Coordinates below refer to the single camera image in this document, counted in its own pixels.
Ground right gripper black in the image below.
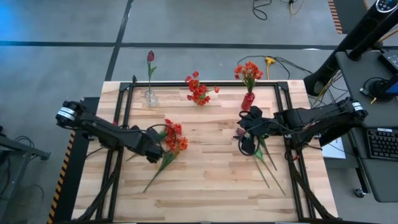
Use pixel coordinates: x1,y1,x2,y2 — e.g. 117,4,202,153
237,105,277,156

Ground orange artificial flower bunch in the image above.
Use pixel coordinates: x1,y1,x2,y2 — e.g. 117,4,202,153
142,134,189,194
259,136,278,171
233,60,264,94

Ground red artificial flower bunch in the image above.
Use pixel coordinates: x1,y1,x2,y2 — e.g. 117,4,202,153
184,70,221,106
126,118,183,162

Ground red glass vase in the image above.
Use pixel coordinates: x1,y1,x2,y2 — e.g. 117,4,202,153
241,91,256,111

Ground clear glass vase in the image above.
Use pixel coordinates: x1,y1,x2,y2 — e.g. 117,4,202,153
144,90,160,108

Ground green glass vase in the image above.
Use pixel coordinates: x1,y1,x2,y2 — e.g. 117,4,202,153
195,91,208,106

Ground yellow power plug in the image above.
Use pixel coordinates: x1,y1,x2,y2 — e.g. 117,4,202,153
264,55,277,80

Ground white paper sheet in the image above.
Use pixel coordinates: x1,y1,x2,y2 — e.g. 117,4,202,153
322,136,346,160

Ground black platform with hazard stripes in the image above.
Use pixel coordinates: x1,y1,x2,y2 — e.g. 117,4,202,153
47,96,100,224

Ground black keyboard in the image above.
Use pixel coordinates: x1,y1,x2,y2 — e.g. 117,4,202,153
366,128,398,162

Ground black stand with blue screen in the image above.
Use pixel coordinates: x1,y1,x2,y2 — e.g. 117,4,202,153
360,76,398,102

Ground grey side table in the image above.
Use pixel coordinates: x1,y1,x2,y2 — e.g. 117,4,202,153
0,124,52,218

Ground grey desk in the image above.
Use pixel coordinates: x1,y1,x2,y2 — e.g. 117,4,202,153
319,49,398,203

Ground black tower fan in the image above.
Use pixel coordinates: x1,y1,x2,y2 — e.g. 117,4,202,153
303,0,398,96

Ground hazard striped floor mat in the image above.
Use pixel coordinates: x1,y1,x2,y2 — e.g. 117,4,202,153
328,0,369,35

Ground black laptop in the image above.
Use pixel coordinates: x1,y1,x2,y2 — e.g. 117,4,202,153
377,49,398,74

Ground black aluminium rig frame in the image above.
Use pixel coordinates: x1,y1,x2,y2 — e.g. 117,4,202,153
74,74,341,224

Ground yellow and black cable bundle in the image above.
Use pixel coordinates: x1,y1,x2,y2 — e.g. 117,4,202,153
310,70,349,111

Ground black looped floor cable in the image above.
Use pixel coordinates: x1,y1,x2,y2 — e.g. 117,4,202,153
251,0,273,21

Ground yellow floor cable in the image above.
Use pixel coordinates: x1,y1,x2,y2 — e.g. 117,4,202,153
289,0,307,16

